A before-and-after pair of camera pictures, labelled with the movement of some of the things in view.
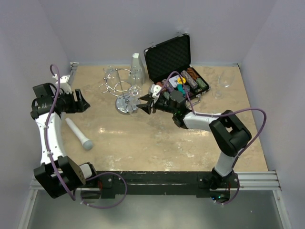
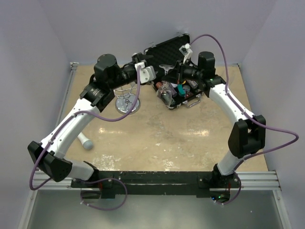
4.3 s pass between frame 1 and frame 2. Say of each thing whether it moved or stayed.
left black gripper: moved
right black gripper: moved
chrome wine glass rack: stayed
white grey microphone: stayed
